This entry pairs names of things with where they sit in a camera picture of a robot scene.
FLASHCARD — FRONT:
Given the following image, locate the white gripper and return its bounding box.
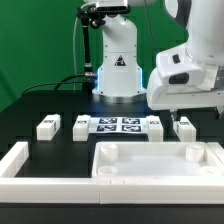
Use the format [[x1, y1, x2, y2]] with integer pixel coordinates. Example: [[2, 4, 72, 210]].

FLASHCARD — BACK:
[[147, 70, 224, 111]]

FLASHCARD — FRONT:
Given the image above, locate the white square desk top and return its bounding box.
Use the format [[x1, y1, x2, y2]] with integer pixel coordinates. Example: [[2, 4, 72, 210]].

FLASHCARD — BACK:
[[92, 142, 224, 177]]

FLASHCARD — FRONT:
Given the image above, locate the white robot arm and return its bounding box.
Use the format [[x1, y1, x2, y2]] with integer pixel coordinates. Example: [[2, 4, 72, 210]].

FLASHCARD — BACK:
[[84, 0, 224, 112]]

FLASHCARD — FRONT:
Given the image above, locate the fiducial marker sheet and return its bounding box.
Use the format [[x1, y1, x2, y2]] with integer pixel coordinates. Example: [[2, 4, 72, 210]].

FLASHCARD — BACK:
[[89, 117, 147, 134]]

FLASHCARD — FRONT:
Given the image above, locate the white U-shaped obstacle fence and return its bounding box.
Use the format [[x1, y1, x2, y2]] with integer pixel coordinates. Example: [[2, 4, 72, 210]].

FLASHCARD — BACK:
[[0, 142, 224, 204]]

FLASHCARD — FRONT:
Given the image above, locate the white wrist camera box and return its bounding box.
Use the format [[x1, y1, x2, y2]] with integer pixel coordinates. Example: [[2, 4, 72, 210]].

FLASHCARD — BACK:
[[156, 44, 205, 86]]

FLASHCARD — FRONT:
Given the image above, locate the black cable on table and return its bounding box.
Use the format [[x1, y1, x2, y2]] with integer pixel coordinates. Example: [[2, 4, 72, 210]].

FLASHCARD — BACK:
[[21, 73, 88, 98]]

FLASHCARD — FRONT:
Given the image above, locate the black camera stand pole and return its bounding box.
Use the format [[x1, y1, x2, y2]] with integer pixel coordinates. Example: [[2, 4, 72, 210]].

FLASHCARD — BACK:
[[77, 5, 106, 91]]

